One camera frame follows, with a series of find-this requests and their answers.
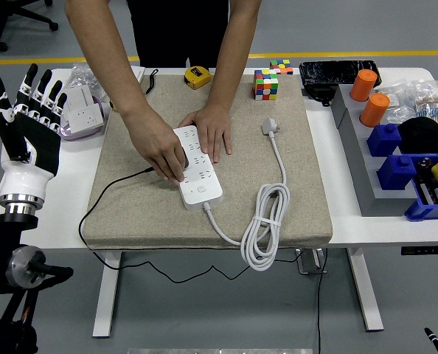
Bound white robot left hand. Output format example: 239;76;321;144
0;63;69;198

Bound person's left hand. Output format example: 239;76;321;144
178;103;233;164

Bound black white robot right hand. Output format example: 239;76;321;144
424;327;438;354

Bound person's right hand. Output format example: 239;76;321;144
125;108;187;187

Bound black power adapter plug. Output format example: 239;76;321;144
180;146;192;173

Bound white power strip cord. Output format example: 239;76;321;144
203;117;291;273

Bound white power strip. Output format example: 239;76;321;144
173;125;223;211

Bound thin black adapter cord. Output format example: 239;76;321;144
78;166;301;285

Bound square yellow tape measure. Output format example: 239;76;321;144
184;65;212;90

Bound large colourful puzzle cube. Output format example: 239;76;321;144
253;69;280;101

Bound clear bag of screws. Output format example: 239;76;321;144
62;62;94;96

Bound white table leg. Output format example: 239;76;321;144
92;251;123;339
346;247;385;332

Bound grey-brown mat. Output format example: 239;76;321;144
82;73;334;251

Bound black table control panel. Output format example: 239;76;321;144
400;246;438;256

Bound small colourful puzzle cube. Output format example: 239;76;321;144
269;58;295;76

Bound person's torso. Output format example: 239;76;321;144
126;0;229;69

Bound blue plastic bin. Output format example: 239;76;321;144
404;153;438;222

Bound black cracked tray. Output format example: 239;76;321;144
299;60;383;89

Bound black office chair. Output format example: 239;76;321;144
0;0;60;52

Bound grey stepped block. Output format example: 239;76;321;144
330;84;419;218

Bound orange cylinder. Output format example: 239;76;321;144
350;69;379;103
359;92;392;128

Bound blue plastic block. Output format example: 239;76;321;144
366;122;403;158
376;153;418;191

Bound clear plastic bag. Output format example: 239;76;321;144
375;83;418;125

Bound black cloth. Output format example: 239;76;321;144
397;117;438;155

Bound clear bag of resistors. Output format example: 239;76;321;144
412;80;438;125

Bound white wall socket panel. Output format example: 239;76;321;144
67;105;106;134

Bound white switch panel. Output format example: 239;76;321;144
129;65;146;85

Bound black hanging cable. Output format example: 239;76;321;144
316;249;330;354

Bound metal bracket under table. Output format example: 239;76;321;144
295;248;329;276

